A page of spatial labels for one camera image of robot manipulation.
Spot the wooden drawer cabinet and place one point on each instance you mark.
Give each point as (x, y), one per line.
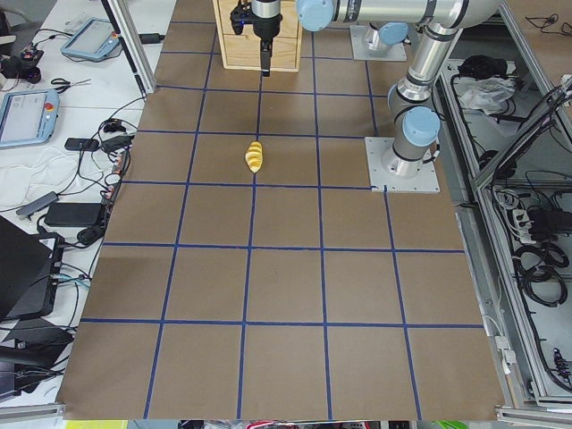
(242, 52)

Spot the black scissors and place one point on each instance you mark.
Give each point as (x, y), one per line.
(61, 85)

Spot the aluminium frame post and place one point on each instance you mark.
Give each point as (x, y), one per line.
(118, 13)

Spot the yellow toy croissant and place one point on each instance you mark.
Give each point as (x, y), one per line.
(254, 156)

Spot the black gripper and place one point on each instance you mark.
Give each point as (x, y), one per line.
(266, 26)

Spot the silver blue rear robot arm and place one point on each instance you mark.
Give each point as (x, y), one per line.
(378, 38)

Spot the white power strip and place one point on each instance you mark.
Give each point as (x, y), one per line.
(523, 225)

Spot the black electronics gadget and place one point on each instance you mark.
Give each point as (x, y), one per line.
(24, 65)

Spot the black small device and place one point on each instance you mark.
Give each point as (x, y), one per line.
(81, 144)

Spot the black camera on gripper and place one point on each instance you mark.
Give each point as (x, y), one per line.
(240, 16)

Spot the black power adapter brick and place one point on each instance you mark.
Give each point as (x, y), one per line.
(63, 214)

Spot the rear grey robot base plate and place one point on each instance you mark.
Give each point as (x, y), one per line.
(396, 53)

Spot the black laptop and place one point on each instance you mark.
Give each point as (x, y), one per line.
(29, 263)

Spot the upper blue teach pendant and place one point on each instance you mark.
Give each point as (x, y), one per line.
(94, 41)

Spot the brown paper mat blue grid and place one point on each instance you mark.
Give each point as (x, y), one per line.
(294, 293)

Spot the blue teach pendant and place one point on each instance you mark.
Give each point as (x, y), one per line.
(94, 41)
(28, 117)

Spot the front grey robot base plate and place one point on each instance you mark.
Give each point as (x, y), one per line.
(389, 173)

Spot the grey usb hub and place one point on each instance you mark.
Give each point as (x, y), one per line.
(37, 205)

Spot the white crumpled cloth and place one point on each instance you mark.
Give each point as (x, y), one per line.
(490, 96)

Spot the silver blue front robot arm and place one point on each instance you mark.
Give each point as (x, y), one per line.
(417, 126)

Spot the lower blue teach pendant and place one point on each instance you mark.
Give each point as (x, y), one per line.
(28, 117)

